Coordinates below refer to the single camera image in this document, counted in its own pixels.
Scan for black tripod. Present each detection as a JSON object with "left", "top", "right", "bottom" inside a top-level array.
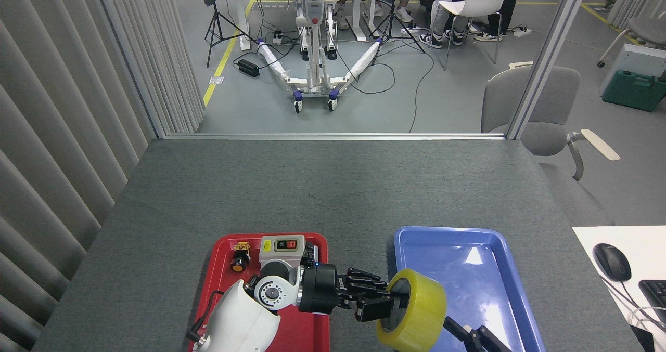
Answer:
[
  {"left": 204, "top": 0, "right": 258, "bottom": 68},
  {"left": 369, "top": 0, "right": 426, "bottom": 67}
]

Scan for black yellow push button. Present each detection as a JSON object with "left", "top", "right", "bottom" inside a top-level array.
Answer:
[{"left": 230, "top": 241, "right": 251, "bottom": 273}]

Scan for green plastic case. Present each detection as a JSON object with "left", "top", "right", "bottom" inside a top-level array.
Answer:
[{"left": 603, "top": 70, "right": 666, "bottom": 112}]

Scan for person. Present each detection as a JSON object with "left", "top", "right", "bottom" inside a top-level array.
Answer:
[
  {"left": 473, "top": 0, "right": 522, "bottom": 42},
  {"left": 419, "top": 0, "right": 471, "bottom": 49},
  {"left": 394, "top": 0, "right": 421, "bottom": 24}
]

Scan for grey office chair wooden armrests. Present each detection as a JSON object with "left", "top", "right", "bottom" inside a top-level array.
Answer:
[{"left": 481, "top": 61, "right": 621, "bottom": 227}]

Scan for yellow tape roll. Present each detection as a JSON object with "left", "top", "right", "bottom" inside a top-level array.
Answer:
[{"left": 376, "top": 268, "right": 447, "bottom": 352}]

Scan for white desk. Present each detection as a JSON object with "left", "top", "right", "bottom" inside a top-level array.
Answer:
[{"left": 572, "top": 226, "right": 666, "bottom": 352}]

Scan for black floor cable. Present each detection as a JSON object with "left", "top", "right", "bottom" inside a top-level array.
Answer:
[{"left": 333, "top": 40, "right": 435, "bottom": 133}]

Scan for silver horizontal rail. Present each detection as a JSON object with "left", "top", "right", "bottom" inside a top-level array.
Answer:
[{"left": 165, "top": 133, "right": 508, "bottom": 141}]

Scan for black keyboard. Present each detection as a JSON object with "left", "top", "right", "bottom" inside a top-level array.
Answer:
[{"left": 638, "top": 280, "right": 666, "bottom": 324}]

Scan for grey two-button switch box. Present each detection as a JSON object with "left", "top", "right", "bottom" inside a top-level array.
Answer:
[{"left": 259, "top": 235, "right": 306, "bottom": 269}]

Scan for white stand on wheels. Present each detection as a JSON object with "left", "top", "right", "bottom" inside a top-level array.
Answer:
[{"left": 255, "top": 0, "right": 386, "bottom": 114}]

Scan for grey mouse cable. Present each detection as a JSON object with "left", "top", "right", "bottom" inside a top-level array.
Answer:
[{"left": 603, "top": 278, "right": 666, "bottom": 322}]

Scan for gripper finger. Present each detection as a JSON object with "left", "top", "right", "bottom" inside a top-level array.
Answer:
[{"left": 467, "top": 325, "right": 513, "bottom": 352}]

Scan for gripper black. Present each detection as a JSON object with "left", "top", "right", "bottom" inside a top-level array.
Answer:
[{"left": 301, "top": 264, "right": 477, "bottom": 345}]

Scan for black computer mouse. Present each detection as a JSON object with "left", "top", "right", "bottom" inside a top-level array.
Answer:
[{"left": 593, "top": 243, "right": 632, "bottom": 282}]

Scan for silver post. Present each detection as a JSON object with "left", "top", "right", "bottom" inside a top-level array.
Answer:
[{"left": 506, "top": 0, "right": 594, "bottom": 140}]

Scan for blue plastic tray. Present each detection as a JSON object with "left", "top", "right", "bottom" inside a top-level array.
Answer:
[{"left": 393, "top": 226, "right": 547, "bottom": 352}]

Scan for red plastic tray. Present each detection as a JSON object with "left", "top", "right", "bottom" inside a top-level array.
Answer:
[{"left": 188, "top": 232, "right": 330, "bottom": 352}]

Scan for grey chair with castors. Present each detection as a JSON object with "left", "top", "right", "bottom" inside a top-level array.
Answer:
[{"left": 597, "top": 17, "right": 666, "bottom": 68}]

